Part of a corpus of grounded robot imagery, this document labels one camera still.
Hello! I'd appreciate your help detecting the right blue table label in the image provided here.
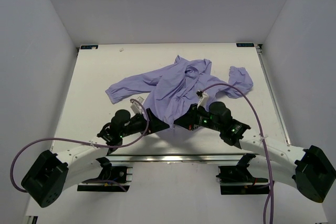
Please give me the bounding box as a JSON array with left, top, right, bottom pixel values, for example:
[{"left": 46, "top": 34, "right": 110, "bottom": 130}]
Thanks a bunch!
[{"left": 236, "top": 42, "right": 255, "bottom": 48}]

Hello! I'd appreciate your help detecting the left blue table label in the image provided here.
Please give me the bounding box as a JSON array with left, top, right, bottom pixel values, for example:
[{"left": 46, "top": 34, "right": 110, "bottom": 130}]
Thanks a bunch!
[{"left": 80, "top": 45, "right": 98, "bottom": 50}]

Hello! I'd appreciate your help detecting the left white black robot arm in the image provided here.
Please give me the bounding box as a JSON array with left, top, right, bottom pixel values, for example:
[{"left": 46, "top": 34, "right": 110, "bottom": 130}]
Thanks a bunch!
[{"left": 21, "top": 99, "right": 169, "bottom": 208}]

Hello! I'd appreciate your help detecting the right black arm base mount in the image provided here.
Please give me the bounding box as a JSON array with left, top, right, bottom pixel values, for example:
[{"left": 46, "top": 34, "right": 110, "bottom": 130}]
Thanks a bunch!
[{"left": 216, "top": 154, "right": 270, "bottom": 195}]

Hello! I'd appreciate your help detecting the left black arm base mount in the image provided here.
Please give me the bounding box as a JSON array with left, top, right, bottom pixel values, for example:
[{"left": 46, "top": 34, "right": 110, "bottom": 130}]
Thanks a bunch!
[{"left": 77, "top": 157, "right": 133, "bottom": 193}]

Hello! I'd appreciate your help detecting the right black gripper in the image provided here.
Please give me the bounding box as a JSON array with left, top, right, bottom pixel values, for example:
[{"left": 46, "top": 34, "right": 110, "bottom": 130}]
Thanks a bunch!
[{"left": 174, "top": 103, "right": 223, "bottom": 132}]

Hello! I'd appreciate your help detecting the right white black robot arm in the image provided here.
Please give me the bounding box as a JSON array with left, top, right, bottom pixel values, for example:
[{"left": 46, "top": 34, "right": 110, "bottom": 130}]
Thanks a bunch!
[{"left": 174, "top": 92, "right": 335, "bottom": 203}]

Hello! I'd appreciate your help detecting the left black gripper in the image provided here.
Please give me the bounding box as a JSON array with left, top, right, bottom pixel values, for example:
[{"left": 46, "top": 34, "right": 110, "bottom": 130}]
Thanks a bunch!
[{"left": 120, "top": 108, "right": 169, "bottom": 138}]

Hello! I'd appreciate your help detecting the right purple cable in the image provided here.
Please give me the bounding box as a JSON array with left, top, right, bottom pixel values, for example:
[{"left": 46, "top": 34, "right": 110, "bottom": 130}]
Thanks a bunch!
[{"left": 196, "top": 83, "right": 275, "bottom": 224}]

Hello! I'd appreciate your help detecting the blue table label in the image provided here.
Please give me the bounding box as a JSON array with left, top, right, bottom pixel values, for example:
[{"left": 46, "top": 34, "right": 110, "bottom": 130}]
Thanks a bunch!
[
  {"left": 236, "top": 42, "right": 255, "bottom": 48},
  {"left": 80, "top": 45, "right": 98, "bottom": 50}
]

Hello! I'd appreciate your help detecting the lavender purple jacket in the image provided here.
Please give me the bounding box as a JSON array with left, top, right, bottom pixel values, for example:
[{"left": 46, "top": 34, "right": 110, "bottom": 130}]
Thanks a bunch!
[{"left": 106, "top": 56, "right": 254, "bottom": 126}]

